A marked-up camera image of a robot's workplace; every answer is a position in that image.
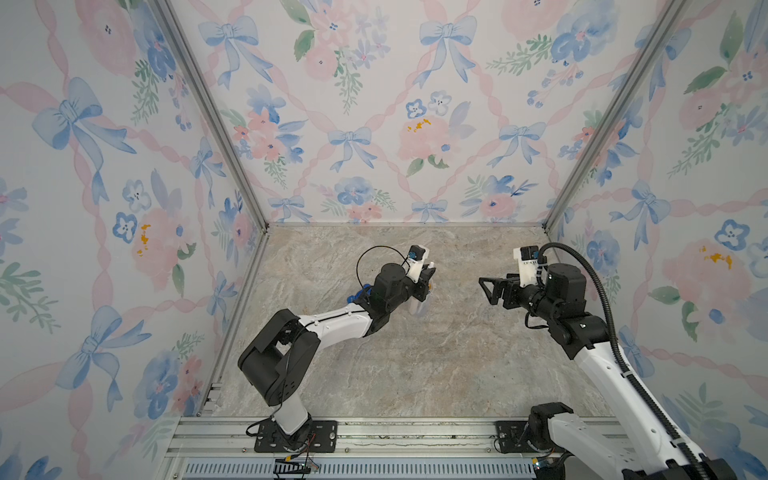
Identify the blue container lid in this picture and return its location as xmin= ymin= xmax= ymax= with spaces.
xmin=347 ymin=284 xmax=372 ymax=304

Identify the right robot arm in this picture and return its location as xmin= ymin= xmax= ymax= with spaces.
xmin=478 ymin=263 xmax=736 ymax=479

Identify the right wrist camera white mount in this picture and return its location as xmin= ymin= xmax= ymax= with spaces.
xmin=513 ymin=245 xmax=547 ymax=287

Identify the aluminium frame rail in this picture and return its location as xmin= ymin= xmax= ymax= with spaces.
xmin=155 ymin=414 xmax=679 ymax=479

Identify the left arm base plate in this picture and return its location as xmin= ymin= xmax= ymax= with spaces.
xmin=246 ymin=419 xmax=338 ymax=454

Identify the corner aluminium post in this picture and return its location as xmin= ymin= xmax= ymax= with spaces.
xmin=542 ymin=0 xmax=690 ymax=235
xmin=148 ymin=0 xmax=269 ymax=234

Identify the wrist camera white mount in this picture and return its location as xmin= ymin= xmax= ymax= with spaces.
xmin=405 ymin=245 xmax=434 ymax=283
xmin=513 ymin=245 xmax=547 ymax=287

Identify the left corner aluminium post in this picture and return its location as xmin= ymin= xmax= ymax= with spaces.
xmin=148 ymin=0 xmax=269 ymax=234

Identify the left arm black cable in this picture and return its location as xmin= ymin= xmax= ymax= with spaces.
xmin=355 ymin=244 xmax=412 ymax=295

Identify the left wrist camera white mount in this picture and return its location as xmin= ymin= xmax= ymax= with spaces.
xmin=405 ymin=245 xmax=434 ymax=283

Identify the clear plastic container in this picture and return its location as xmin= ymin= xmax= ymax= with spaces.
xmin=409 ymin=297 xmax=431 ymax=318

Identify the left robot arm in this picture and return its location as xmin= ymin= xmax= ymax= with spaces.
xmin=237 ymin=259 xmax=436 ymax=438

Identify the right corner aluminium post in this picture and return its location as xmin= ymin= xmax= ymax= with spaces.
xmin=542 ymin=0 xmax=690 ymax=235

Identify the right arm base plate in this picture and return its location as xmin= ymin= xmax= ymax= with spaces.
xmin=494 ymin=420 xmax=565 ymax=456

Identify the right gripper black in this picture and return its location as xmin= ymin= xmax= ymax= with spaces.
xmin=481 ymin=270 xmax=559 ymax=324

